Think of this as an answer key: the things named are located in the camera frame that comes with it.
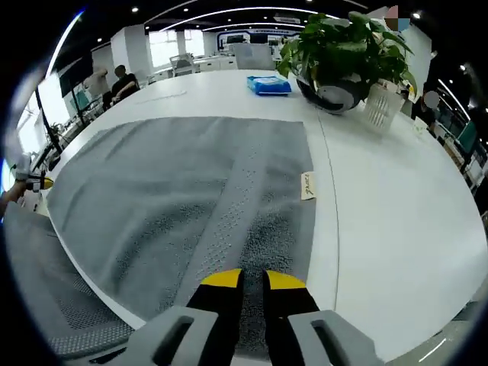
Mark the grey towel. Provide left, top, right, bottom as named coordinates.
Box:
left=45, top=116, right=318, bottom=346

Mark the black monitor on stand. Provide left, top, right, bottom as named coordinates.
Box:
left=35, top=56, right=95, bottom=163

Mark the grey mesh office chair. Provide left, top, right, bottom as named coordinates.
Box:
left=2, top=201, right=135, bottom=362

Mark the white mesh holder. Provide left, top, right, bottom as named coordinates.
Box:
left=363, top=82, right=406, bottom=135

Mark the computer monitor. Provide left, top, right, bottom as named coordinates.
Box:
left=457, top=122, right=479, bottom=152

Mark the white office chair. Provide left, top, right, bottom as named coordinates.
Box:
left=169, top=53, right=201, bottom=78

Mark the green potted plant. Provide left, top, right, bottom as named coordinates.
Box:
left=275, top=11, right=419, bottom=115

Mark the blue wet wipes pack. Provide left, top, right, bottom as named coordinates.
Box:
left=246, top=74, right=293, bottom=97

